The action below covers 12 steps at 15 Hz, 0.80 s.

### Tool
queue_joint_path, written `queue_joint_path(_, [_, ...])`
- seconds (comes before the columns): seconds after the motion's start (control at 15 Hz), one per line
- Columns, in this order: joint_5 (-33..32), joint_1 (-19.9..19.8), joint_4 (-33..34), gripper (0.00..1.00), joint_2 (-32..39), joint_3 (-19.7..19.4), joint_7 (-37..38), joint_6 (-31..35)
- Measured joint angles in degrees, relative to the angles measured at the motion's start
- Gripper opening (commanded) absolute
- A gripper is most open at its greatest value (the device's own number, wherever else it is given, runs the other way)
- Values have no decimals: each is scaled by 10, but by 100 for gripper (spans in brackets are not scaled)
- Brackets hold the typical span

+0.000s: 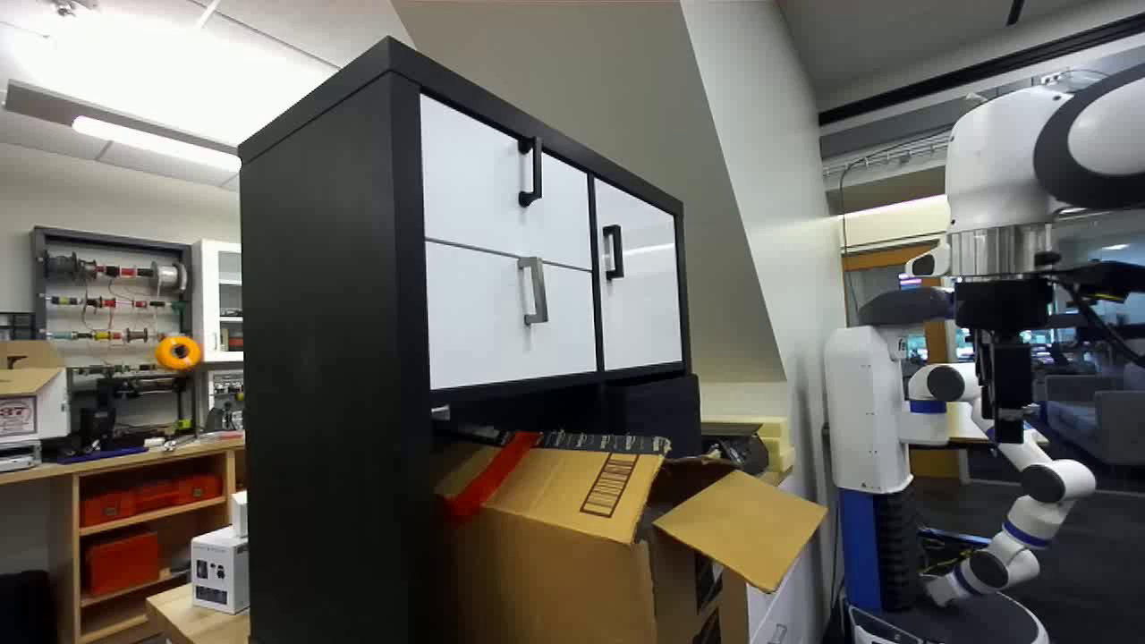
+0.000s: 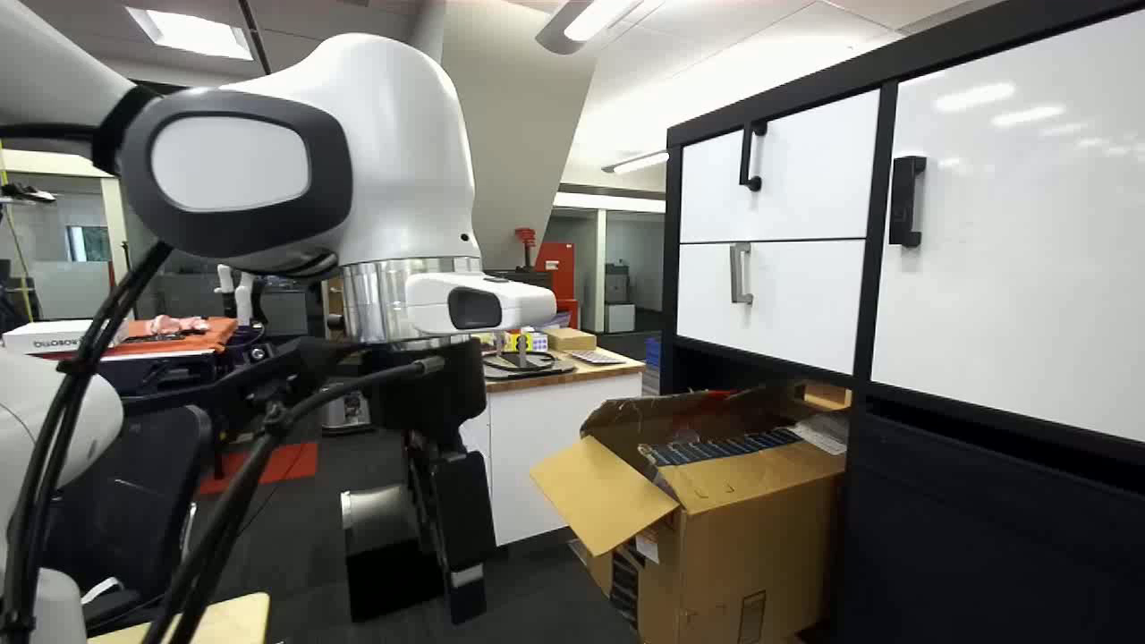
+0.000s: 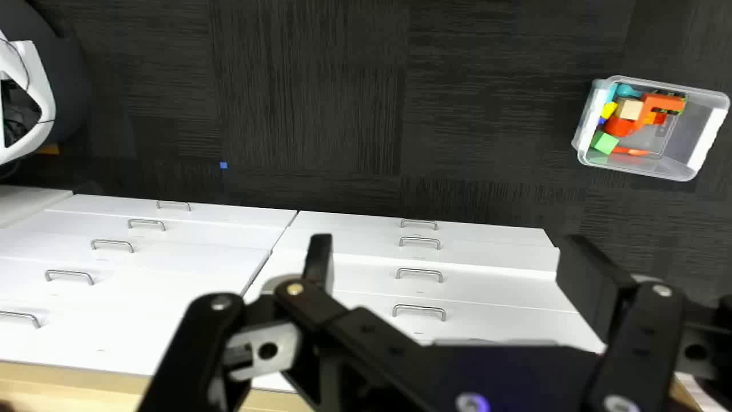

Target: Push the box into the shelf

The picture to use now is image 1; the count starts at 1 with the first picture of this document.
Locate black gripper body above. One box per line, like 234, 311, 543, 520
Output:
951, 276, 1055, 385

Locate brown cardboard box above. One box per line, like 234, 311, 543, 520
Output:
431, 434, 832, 644

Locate black shelf cabinet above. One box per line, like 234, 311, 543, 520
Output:
236, 34, 704, 644

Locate small white appliance box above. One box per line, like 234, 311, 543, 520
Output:
185, 522, 255, 620

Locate white and blue mobile robot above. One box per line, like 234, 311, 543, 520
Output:
820, 246, 1101, 644

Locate yellow foam block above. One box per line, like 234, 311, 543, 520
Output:
758, 416, 798, 482

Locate black keyboards stack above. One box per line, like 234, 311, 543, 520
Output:
532, 426, 676, 458

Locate red flat item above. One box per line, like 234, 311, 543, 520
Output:
436, 428, 543, 522

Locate yellow filament spool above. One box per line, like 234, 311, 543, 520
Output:
154, 333, 208, 381

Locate light wooden table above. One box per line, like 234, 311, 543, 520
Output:
145, 580, 255, 644

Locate long red case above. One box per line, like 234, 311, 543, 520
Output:
80, 470, 229, 531

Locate wooden workbench with shelves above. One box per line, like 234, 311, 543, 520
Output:
0, 434, 249, 644

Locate black 3D printer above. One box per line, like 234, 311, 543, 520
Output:
63, 361, 203, 465

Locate red toolbox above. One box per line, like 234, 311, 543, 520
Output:
80, 531, 166, 596

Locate white and brown carton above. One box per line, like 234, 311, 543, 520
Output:
0, 341, 74, 455

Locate white cabinet door black handle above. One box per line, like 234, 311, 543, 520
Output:
591, 174, 687, 377

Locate white drawer with silver handle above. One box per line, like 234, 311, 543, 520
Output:
422, 235, 603, 394

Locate white drawer with black handle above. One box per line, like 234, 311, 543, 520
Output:
416, 94, 599, 272

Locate wall tool rack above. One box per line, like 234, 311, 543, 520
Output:
29, 222, 199, 352

